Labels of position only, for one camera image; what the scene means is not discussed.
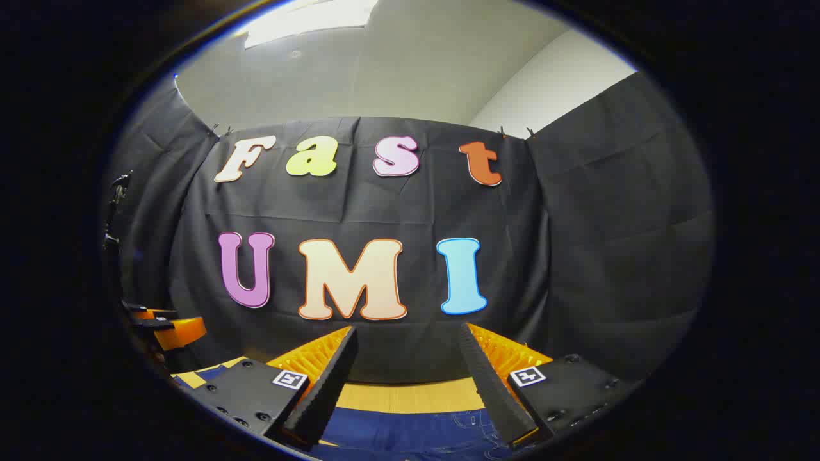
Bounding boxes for blue jeans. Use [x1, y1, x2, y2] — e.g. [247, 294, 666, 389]
[172, 364, 532, 461]

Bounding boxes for black backdrop cloth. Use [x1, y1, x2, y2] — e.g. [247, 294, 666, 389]
[106, 72, 715, 385]

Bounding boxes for ceiling light panel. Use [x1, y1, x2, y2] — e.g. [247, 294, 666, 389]
[243, 0, 380, 49]

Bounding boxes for black metal stand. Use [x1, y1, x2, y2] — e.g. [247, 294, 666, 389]
[104, 171, 134, 252]

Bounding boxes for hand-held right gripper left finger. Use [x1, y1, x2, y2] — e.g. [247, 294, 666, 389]
[181, 325, 358, 452]

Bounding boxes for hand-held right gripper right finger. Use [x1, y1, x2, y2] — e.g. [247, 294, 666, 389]
[457, 322, 643, 450]

